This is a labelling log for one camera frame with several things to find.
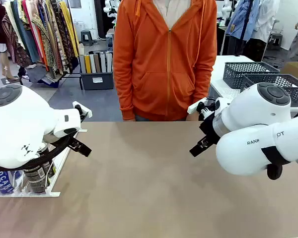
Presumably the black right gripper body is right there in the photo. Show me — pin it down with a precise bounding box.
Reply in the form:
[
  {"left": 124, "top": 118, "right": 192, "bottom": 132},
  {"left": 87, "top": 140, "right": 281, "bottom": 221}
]
[{"left": 199, "top": 115, "right": 223, "bottom": 147}]

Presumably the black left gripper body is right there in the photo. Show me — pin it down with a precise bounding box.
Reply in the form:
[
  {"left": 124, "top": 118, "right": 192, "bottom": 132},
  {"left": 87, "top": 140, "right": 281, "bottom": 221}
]
[{"left": 64, "top": 137, "right": 81, "bottom": 150}]

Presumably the blue Pocari Sweat can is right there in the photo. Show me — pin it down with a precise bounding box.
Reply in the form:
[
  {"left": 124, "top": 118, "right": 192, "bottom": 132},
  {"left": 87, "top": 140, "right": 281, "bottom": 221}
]
[{"left": 0, "top": 168, "right": 15, "bottom": 195}]

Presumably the white can dispenser rack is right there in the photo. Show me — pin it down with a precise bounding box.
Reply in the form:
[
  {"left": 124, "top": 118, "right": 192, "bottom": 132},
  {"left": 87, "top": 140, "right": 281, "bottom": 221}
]
[{"left": 0, "top": 128, "right": 88, "bottom": 198}]

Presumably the grey plastic storage bin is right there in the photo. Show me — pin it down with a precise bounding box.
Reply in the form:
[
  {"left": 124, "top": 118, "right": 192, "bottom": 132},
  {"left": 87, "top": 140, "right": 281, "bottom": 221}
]
[{"left": 79, "top": 71, "right": 114, "bottom": 91}]

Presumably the person in orange hoodie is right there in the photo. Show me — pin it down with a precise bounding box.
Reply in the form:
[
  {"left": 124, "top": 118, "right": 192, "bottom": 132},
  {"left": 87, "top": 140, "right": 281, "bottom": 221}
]
[{"left": 113, "top": 0, "right": 218, "bottom": 122}]

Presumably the white side table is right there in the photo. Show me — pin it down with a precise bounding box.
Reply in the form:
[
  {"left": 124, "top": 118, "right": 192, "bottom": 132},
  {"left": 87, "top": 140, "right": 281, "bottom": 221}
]
[{"left": 210, "top": 55, "right": 298, "bottom": 112}]

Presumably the grey folded fabric pile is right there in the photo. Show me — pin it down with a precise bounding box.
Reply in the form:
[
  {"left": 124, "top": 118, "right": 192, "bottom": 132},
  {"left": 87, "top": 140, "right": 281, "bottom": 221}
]
[{"left": 26, "top": 64, "right": 65, "bottom": 88}]

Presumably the white rolled board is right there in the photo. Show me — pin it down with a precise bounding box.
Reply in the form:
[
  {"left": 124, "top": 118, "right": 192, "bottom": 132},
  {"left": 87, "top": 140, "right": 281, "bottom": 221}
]
[
  {"left": 105, "top": 52, "right": 113, "bottom": 73},
  {"left": 89, "top": 53, "right": 97, "bottom": 73}
]

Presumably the brown rolled board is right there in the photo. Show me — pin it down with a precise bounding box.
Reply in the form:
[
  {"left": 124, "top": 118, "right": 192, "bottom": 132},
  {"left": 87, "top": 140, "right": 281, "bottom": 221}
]
[{"left": 93, "top": 54, "right": 101, "bottom": 73}]

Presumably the light grey rolled board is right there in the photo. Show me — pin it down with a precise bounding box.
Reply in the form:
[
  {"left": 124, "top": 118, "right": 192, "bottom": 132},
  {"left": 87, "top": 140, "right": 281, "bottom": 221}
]
[{"left": 100, "top": 52, "right": 107, "bottom": 73}]

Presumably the dark red patterned shawl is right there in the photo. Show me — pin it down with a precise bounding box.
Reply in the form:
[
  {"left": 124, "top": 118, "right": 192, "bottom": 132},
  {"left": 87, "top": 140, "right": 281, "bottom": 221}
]
[{"left": 1, "top": 14, "right": 32, "bottom": 68}]

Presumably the brown cardboard box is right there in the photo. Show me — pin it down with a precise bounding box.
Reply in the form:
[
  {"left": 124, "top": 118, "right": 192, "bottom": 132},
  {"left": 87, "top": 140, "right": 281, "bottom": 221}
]
[{"left": 280, "top": 61, "right": 298, "bottom": 84}]

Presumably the grey plastic step stool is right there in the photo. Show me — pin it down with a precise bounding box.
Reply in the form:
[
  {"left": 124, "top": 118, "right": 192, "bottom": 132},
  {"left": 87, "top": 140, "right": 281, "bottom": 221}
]
[{"left": 80, "top": 30, "right": 94, "bottom": 47}]

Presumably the yellow hanging garment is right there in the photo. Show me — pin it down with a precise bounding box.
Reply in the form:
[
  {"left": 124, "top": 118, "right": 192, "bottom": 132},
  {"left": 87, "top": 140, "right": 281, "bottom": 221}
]
[{"left": 59, "top": 1, "right": 79, "bottom": 58}]

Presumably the small grey stool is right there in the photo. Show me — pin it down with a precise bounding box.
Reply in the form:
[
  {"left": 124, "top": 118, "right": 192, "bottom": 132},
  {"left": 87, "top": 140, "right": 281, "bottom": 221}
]
[{"left": 268, "top": 33, "right": 282, "bottom": 47}]

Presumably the white floor appliance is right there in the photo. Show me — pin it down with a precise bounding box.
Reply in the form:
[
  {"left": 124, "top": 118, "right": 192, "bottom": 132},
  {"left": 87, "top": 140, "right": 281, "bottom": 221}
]
[{"left": 73, "top": 21, "right": 85, "bottom": 38}]

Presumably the background metal workbench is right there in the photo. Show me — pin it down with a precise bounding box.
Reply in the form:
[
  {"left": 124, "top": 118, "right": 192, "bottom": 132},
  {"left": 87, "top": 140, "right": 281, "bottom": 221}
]
[{"left": 106, "top": 28, "right": 115, "bottom": 50}]

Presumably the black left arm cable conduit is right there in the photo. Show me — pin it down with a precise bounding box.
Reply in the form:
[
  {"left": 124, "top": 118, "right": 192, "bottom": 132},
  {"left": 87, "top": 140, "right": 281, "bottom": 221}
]
[{"left": 0, "top": 131, "right": 77, "bottom": 172}]

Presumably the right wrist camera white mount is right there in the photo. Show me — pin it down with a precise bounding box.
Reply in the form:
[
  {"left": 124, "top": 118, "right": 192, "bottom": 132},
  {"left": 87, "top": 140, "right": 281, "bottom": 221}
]
[{"left": 187, "top": 97, "right": 221, "bottom": 121}]

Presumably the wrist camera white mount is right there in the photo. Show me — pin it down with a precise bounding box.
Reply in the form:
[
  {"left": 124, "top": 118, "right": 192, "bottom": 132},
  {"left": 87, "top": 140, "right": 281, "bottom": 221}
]
[
  {"left": 187, "top": 97, "right": 221, "bottom": 121},
  {"left": 73, "top": 101, "right": 93, "bottom": 123}
]

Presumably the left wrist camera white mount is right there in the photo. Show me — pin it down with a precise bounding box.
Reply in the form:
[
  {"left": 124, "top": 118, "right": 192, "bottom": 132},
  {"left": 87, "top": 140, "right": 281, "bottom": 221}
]
[{"left": 73, "top": 101, "right": 93, "bottom": 123}]

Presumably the black right arm cable strap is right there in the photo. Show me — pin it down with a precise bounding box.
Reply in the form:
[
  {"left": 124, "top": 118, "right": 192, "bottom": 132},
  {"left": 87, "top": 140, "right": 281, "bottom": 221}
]
[{"left": 261, "top": 146, "right": 292, "bottom": 180}]

